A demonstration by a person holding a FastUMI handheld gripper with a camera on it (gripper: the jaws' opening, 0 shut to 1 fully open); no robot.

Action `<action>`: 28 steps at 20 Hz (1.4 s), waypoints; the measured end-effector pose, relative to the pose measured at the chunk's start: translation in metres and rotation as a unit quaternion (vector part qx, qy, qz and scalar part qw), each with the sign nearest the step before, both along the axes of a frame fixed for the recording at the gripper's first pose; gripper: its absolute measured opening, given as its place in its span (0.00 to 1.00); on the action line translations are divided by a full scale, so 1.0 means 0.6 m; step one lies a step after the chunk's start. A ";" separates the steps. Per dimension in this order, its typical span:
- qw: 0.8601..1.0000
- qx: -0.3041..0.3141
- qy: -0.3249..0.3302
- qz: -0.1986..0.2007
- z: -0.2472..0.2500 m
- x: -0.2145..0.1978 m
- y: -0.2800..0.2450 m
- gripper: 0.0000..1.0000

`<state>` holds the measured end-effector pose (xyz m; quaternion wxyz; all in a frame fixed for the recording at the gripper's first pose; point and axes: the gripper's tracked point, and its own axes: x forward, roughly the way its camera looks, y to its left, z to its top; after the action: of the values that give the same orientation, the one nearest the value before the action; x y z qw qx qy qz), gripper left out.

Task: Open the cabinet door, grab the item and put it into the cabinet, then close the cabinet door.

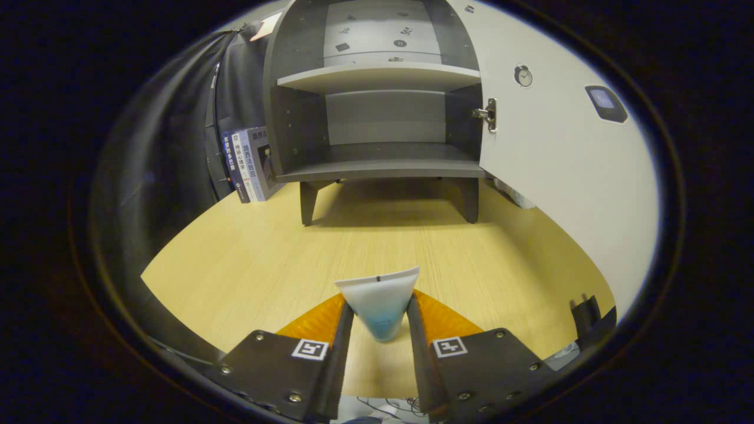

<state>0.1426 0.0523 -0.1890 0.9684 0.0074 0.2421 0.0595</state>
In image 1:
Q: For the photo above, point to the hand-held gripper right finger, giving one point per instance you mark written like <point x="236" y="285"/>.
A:
<point x="483" y="368"/>

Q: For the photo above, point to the white cabinet door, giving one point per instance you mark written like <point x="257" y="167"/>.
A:
<point x="559" y="176"/>

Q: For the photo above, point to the grey cabinet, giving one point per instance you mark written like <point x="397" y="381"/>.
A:
<point x="383" y="118"/>

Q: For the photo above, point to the black backdrop stand pole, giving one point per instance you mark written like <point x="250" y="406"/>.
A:
<point x="210" y="147"/>

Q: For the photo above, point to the white and blue tube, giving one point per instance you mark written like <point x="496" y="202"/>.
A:
<point x="380" y="300"/>

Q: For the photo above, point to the grey cover book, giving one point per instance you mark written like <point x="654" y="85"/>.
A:
<point x="264" y="159"/>

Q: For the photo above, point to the dark blue book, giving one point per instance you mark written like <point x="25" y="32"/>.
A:
<point x="232" y="168"/>

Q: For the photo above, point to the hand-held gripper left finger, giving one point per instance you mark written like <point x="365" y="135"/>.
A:
<point x="277" y="365"/>

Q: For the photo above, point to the white spine book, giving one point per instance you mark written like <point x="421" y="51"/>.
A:
<point x="246" y="165"/>

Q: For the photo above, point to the black backdrop cloth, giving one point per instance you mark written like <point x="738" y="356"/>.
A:
<point x="165" y="147"/>

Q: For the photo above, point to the metal door hinge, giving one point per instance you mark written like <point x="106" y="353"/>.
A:
<point x="489" y="115"/>

